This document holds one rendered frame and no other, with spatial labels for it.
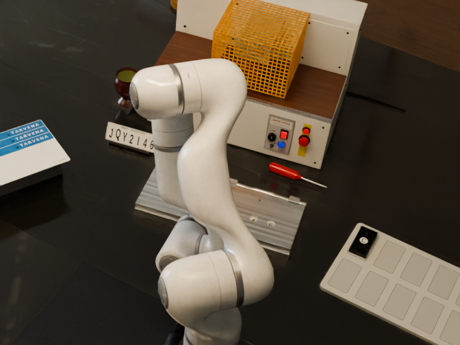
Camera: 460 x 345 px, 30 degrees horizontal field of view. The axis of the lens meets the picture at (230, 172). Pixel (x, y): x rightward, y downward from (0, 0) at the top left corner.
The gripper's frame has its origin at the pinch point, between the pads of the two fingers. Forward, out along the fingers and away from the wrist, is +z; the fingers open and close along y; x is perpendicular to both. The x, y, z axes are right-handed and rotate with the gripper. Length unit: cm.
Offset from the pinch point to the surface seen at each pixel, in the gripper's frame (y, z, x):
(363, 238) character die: 13.0, 20.2, 39.9
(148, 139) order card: 8.2, 30.9, -27.7
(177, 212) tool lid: 13.9, 8.1, -10.1
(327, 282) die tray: 18.1, 3.3, 33.8
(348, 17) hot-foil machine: -33, 59, 19
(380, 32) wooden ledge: -8, 121, 27
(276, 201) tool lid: 10.6, 22.0, 13.9
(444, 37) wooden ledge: -9, 127, 50
